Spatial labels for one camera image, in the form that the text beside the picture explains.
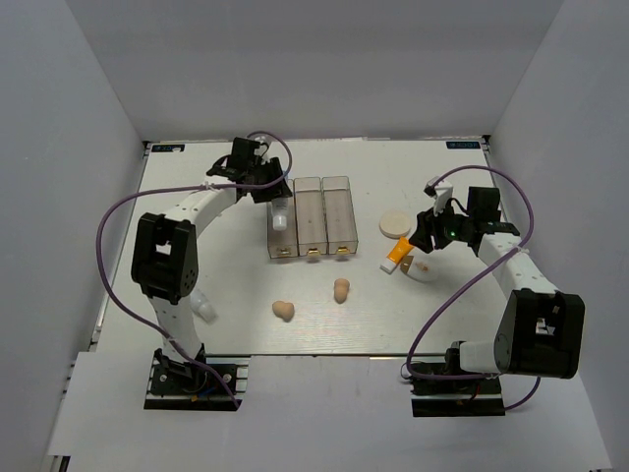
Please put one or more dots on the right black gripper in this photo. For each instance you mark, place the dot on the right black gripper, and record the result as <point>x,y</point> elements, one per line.
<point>428,223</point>

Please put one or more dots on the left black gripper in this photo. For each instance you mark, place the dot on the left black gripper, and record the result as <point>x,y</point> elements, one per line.
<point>271,193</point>

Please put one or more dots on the white tube pink blue print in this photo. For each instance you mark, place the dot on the white tube pink blue print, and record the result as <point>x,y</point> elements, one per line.
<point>280,213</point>

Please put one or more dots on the white tube blue logo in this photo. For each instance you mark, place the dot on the white tube blue logo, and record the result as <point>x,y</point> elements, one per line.
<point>201,307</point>

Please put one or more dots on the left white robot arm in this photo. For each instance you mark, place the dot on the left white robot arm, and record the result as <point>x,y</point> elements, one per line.
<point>165,261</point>

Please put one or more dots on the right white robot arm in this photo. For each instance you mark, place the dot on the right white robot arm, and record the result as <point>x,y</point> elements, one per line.
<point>540,332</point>

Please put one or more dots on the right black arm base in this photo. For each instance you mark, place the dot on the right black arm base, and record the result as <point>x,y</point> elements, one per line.
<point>450,399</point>

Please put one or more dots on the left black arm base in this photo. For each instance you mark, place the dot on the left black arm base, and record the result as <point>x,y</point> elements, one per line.
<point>174,386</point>

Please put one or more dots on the right beige makeup sponge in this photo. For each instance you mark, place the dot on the right beige makeup sponge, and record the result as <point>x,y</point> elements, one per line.
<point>341,289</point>

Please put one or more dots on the beige makeup sponge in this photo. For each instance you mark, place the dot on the beige makeup sponge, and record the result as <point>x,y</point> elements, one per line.
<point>341,289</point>
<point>283,310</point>

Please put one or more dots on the left beige makeup sponge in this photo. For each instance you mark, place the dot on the left beige makeup sponge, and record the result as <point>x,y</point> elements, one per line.
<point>283,310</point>

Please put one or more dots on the orange tube white cap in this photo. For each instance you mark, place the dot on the orange tube white cap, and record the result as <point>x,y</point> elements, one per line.
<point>394,258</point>

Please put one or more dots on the white oval compact case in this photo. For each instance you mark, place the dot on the white oval compact case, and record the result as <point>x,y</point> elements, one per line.
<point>418,269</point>

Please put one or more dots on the round cream powder puff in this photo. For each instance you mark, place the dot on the round cream powder puff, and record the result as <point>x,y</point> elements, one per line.
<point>395,224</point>

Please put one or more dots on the left clear organizer bin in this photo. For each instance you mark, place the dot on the left clear organizer bin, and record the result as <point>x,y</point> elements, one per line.
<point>283,244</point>

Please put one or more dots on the clear organizer bin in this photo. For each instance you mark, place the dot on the clear organizer bin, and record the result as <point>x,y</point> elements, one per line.
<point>310,217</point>
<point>283,244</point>
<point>341,228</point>

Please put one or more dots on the middle clear organizer bin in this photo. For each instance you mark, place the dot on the middle clear organizer bin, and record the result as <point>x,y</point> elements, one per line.
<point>310,217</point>

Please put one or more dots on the right clear organizer bin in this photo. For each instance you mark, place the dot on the right clear organizer bin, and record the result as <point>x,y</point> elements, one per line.
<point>341,228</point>

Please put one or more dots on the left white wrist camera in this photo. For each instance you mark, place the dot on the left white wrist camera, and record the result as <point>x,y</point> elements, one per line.
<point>263,148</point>

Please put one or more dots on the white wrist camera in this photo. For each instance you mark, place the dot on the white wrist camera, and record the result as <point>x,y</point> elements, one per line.
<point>263,148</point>
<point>441,191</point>

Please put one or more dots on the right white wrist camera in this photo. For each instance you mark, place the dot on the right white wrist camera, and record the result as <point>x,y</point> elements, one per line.
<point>441,191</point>

